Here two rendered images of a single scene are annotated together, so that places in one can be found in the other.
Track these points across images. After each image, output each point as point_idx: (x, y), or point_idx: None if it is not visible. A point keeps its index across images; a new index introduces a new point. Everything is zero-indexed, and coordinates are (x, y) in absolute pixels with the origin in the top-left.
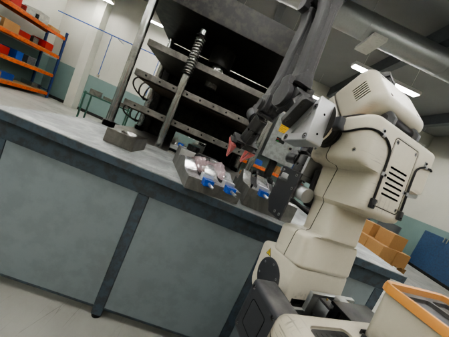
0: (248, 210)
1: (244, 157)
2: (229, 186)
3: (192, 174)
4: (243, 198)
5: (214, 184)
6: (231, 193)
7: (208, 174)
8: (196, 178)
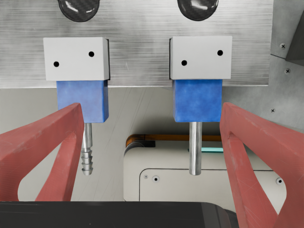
0: (293, 107)
1: (235, 191)
2: (196, 86)
3: (14, 54)
4: (301, 48)
5: (123, 83)
6: (189, 137)
7: (79, 49)
8: (35, 87)
